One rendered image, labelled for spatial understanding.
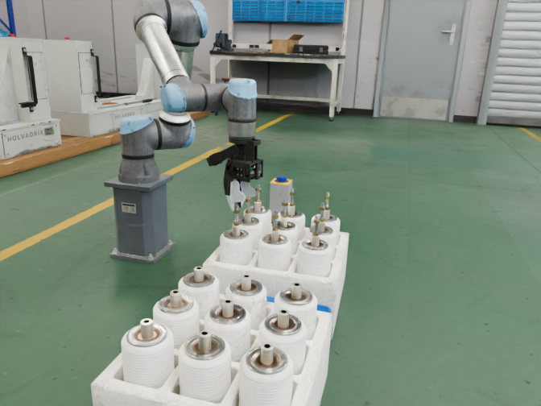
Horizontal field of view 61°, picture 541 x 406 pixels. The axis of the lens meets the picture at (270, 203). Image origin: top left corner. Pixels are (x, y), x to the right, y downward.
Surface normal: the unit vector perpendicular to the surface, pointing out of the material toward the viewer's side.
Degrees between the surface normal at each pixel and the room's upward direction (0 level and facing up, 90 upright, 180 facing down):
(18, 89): 90
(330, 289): 90
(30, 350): 0
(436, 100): 90
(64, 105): 90
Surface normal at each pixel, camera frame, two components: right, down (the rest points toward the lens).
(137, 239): -0.27, 0.29
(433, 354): 0.04, -0.95
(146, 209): 0.49, 0.29
